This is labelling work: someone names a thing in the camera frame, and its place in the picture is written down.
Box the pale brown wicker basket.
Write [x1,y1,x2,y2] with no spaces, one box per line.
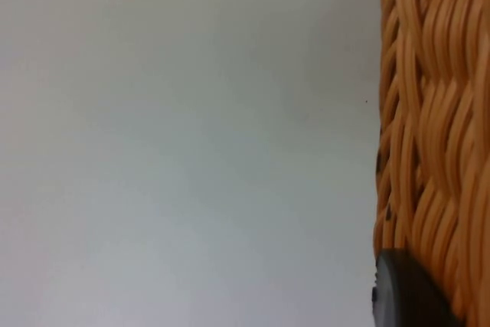
[372,0,490,327]

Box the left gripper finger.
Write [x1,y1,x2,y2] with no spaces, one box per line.
[371,249,478,327]

